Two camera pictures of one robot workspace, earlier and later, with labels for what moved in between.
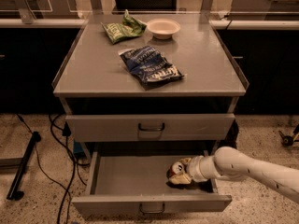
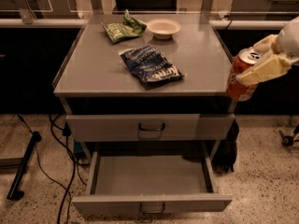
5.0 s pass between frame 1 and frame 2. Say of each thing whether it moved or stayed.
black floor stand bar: stayed
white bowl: stayed
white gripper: moved
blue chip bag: stayed
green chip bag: stayed
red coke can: moved
